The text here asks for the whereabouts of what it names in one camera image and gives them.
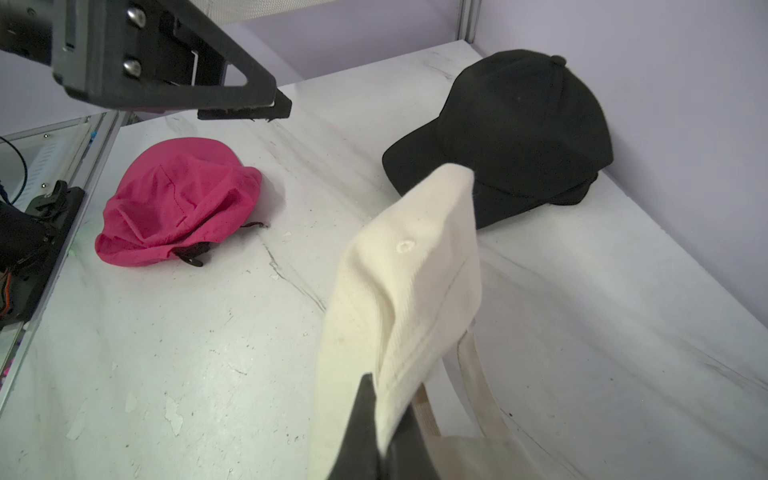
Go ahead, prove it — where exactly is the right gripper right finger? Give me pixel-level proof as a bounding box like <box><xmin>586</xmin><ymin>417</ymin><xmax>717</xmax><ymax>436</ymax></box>
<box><xmin>383</xmin><ymin>405</ymin><xmax>439</xmax><ymax>480</ymax></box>

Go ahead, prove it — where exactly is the left magenta cap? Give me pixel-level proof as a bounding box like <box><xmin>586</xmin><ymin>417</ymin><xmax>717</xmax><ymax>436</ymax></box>
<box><xmin>95</xmin><ymin>137</ymin><xmax>263</xmax><ymax>267</ymax></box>

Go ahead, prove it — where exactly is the aluminium cage frame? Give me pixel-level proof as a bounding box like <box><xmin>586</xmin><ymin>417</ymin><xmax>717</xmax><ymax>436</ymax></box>
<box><xmin>456</xmin><ymin>0</ymin><xmax>482</xmax><ymax>44</ymax></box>

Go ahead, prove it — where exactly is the aluminium front rail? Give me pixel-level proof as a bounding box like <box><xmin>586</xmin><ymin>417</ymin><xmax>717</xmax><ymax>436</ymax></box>
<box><xmin>1</xmin><ymin>111</ymin><xmax>130</xmax><ymax>403</ymax></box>

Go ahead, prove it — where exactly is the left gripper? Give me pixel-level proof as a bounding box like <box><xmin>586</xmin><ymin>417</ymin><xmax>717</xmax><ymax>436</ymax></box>
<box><xmin>1</xmin><ymin>0</ymin><xmax>292</xmax><ymax>120</ymax></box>

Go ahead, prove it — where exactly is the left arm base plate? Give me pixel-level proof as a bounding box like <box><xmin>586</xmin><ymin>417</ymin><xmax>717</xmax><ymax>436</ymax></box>
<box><xmin>1</xmin><ymin>180</ymin><xmax>85</xmax><ymax>327</ymax></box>

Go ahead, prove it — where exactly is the plain black cap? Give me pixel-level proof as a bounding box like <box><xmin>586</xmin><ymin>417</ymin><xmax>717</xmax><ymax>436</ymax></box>
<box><xmin>382</xmin><ymin>49</ymin><xmax>614</xmax><ymax>229</ymax></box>

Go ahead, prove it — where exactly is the cream cap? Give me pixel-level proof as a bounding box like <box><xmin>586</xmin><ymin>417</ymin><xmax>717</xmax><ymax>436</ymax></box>
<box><xmin>308</xmin><ymin>164</ymin><xmax>541</xmax><ymax>479</ymax></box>

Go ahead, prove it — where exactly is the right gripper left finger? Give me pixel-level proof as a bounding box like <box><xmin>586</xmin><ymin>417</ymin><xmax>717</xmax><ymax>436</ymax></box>
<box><xmin>327</xmin><ymin>373</ymin><xmax>381</xmax><ymax>480</ymax></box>

